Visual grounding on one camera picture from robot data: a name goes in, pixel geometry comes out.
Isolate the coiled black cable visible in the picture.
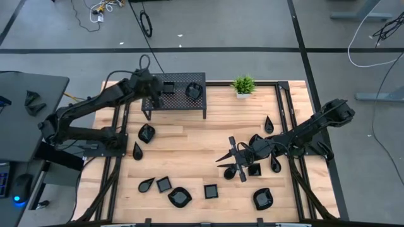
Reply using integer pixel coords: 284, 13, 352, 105
140, 10, 154, 38

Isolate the black teardrop mini plate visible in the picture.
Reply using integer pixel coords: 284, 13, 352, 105
223, 166, 237, 181
132, 141, 144, 161
264, 115, 275, 134
138, 177, 156, 194
270, 154, 282, 174

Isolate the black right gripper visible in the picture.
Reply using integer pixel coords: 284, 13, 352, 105
215, 136, 275, 184

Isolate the dark keyboard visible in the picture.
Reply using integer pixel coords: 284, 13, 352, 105
0, 161, 11, 199

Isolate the white and yellow cable bundle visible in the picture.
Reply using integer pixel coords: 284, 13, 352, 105
89, 0, 124, 24

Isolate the long black floor cable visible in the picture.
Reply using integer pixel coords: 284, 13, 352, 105
128, 0, 165, 74

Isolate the black square mini plate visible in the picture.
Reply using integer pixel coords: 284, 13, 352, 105
162, 81, 176, 95
247, 163, 263, 177
156, 175, 173, 194
203, 183, 219, 200

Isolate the grey desk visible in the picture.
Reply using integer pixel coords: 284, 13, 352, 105
0, 71, 71, 163

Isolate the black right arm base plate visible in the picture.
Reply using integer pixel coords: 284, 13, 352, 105
285, 125, 331, 158

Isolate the white floor cable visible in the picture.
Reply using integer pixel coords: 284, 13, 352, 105
347, 0, 404, 69

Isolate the black cable bundle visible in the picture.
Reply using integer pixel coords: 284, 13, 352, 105
371, 11, 404, 49

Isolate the black aluminium table frame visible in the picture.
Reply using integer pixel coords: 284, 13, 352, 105
71, 80, 350, 227

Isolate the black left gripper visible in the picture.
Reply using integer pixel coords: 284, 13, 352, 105
133, 69, 165, 110

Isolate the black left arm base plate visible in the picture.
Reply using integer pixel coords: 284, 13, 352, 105
82, 132, 129, 158

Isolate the grey desk foot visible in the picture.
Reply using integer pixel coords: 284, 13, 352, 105
355, 85, 404, 103
330, 0, 395, 21

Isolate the black computer mouse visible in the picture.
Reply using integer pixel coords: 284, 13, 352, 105
11, 173, 34, 205

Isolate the green plant in white pot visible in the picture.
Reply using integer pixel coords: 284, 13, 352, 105
230, 74, 257, 100

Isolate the spare black gripper finger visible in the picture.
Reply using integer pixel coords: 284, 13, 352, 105
24, 90, 41, 107
25, 102, 47, 117

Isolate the thin black floor cable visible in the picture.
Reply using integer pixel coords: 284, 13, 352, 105
371, 52, 404, 187

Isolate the black perforated metal rack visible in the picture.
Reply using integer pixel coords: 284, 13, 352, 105
141, 71, 208, 121

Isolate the black desk leg frame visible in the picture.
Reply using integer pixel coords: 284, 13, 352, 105
27, 141, 85, 211

